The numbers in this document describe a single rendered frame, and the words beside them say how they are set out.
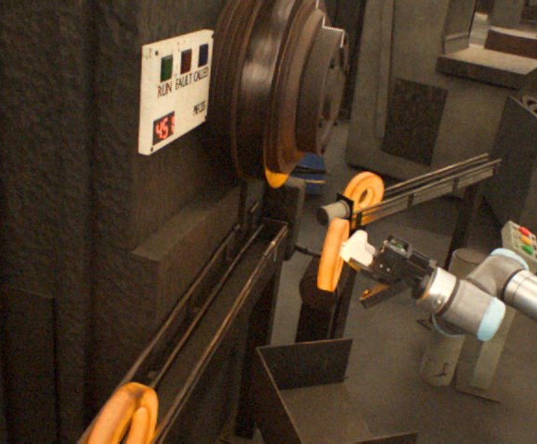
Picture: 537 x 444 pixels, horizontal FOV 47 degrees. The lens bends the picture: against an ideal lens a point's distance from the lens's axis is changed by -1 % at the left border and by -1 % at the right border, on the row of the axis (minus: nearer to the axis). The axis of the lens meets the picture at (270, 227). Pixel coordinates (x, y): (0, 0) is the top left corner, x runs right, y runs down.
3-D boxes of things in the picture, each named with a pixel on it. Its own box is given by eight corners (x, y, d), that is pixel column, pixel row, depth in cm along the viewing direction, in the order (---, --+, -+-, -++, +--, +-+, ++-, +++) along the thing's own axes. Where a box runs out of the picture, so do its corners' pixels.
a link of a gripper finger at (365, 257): (341, 223, 130) (381, 244, 129) (329, 245, 133) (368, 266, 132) (338, 228, 127) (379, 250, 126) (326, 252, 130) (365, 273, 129)
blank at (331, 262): (323, 240, 123) (339, 244, 122) (337, 204, 136) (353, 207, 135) (313, 302, 131) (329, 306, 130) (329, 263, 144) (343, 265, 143)
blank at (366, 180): (349, 225, 203) (357, 229, 201) (335, 194, 192) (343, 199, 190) (381, 193, 206) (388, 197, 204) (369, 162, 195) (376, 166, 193)
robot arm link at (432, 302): (434, 301, 135) (432, 323, 127) (414, 289, 136) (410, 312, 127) (456, 269, 131) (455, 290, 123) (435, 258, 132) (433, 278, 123)
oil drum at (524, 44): (464, 126, 590) (488, 30, 552) (464, 112, 642) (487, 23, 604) (528, 138, 578) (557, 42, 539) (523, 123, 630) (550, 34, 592)
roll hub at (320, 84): (288, 166, 134) (307, 33, 122) (317, 134, 159) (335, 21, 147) (313, 171, 133) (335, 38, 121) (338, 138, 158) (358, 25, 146)
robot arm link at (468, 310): (480, 345, 132) (496, 344, 123) (427, 316, 133) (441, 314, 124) (497, 306, 134) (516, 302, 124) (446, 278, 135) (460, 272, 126)
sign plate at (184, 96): (138, 153, 106) (141, 45, 98) (197, 118, 129) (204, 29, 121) (150, 155, 105) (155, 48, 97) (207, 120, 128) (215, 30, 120)
